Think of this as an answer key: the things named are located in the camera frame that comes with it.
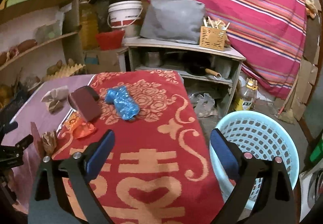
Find dark red rectangular box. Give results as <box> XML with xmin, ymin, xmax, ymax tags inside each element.
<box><xmin>68</xmin><ymin>86</ymin><xmax>101</xmax><ymax>122</ymax></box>

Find clear plastic container on shelf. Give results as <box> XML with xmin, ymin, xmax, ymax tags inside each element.
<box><xmin>35</xmin><ymin>20</ymin><xmax>62</xmax><ymax>44</ymax></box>

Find wooden corner shelf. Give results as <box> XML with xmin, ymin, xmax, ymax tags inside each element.
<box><xmin>1</xmin><ymin>0</ymin><xmax>82</xmax><ymax>71</ymax></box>

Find light blue plastic basket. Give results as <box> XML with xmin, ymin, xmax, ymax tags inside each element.
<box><xmin>209</xmin><ymin>111</ymin><xmax>299</xmax><ymax>210</ymax></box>

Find red gold patterned towel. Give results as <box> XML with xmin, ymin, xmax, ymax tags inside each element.
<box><xmin>54</xmin><ymin>70</ymin><xmax>223</xmax><ymax>223</ymax></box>

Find orange snack wrapper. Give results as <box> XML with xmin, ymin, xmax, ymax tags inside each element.
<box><xmin>64</xmin><ymin>112</ymin><xmax>97</xmax><ymax>139</ymax></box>

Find grey low cabinet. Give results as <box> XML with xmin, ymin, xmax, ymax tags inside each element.
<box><xmin>123</xmin><ymin>38</ymin><xmax>246</xmax><ymax>118</ymax></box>

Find purple table cloth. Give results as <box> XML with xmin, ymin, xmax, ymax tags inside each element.
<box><xmin>2</xmin><ymin>75</ymin><xmax>94</xmax><ymax>213</ymax></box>

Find grey cloth covered appliance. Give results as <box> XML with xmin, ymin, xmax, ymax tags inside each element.
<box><xmin>140</xmin><ymin>0</ymin><xmax>206</xmax><ymax>45</ymax></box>

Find striped pink curtain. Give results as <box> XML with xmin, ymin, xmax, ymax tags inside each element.
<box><xmin>197</xmin><ymin>0</ymin><xmax>307</xmax><ymax>99</ymax></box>

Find white plastic bucket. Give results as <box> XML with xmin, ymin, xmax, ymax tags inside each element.
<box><xmin>107</xmin><ymin>0</ymin><xmax>144</xmax><ymax>29</ymax></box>

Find dark blue plastic crate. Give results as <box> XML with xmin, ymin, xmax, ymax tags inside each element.
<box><xmin>0</xmin><ymin>90</ymin><xmax>28</xmax><ymax>125</ymax></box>

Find yellow chopstick holder box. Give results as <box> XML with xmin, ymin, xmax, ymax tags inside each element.
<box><xmin>199</xmin><ymin>16</ymin><xmax>231</xmax><ymax>51</ymax></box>

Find small oil bottle on floor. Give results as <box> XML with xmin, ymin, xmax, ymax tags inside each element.
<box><xmin>233</xmin><ymin>78</ymin><xmax>258</xmax><ymax>111</ymax></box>

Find red plastic basin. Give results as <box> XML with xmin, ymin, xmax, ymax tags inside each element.
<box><xmin>95</xmin><ymin>30</ymin><xmax>125</xmax><ymax>50</ymax></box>

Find yellow egg carton tray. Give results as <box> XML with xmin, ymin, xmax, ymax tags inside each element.
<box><xmin>42</xmin><ymin>64</ymin><xmax>85</xmax><ymax>82</ymax></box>

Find grey paper trash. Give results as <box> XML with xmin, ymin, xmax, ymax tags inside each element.
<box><xmin>41</xmin><ymin>86</ymin><xmax>69</xmax><ymax>114</ymax></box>

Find large cooking oil jug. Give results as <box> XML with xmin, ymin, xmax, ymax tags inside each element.
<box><xmin>79</xmin><ymin>0</ymin><xmax>99</xmax><ymax>50</ymax></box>

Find cardboard box under basin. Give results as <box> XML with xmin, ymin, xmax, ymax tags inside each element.
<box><xmin>83</xmin><ymin>47</ymin><xmax>128</xmax><ymax>74</ymax></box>

